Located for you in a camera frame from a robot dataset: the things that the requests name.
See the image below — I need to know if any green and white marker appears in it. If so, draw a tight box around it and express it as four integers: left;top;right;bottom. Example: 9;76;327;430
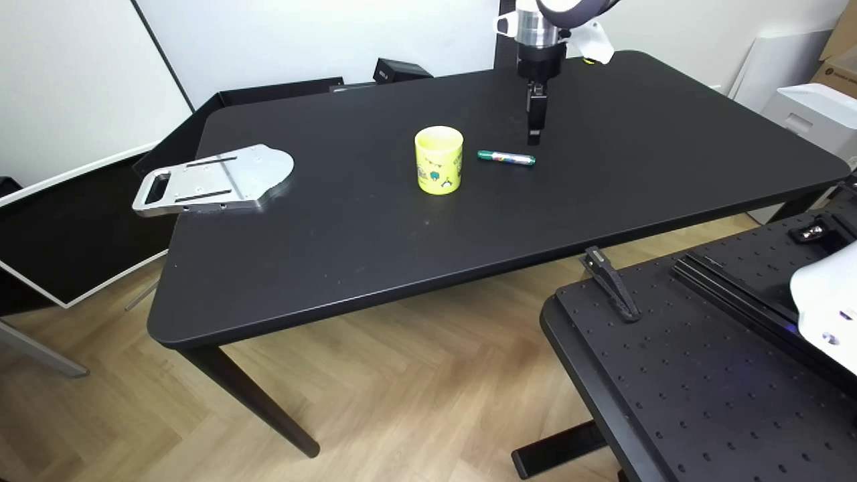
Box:
476;150;535;166

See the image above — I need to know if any black perforated breadboard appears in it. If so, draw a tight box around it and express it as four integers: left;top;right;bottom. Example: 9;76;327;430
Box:
540;216;857;482

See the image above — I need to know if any white box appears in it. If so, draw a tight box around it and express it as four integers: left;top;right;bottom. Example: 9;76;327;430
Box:
763;83;857;166

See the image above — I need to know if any black box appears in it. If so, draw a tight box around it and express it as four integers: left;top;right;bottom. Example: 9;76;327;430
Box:
373;60;429;87

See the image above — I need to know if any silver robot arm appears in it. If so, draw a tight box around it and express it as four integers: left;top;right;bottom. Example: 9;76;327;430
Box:
495;0;618;145

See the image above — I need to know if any yellow mug cup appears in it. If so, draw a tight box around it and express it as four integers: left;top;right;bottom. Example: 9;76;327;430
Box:
413;126;463;197

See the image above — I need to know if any white device housing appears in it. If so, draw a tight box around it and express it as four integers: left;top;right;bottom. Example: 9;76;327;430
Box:
789;241;857;375

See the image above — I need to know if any black clamp lever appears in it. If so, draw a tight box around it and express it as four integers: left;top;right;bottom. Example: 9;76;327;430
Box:
584;246;641;323

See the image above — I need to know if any white board panel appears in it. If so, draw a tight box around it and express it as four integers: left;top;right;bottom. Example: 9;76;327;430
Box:
0;0;189;194

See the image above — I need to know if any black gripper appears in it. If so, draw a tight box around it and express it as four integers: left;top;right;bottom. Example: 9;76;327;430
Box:
516;43;564;145

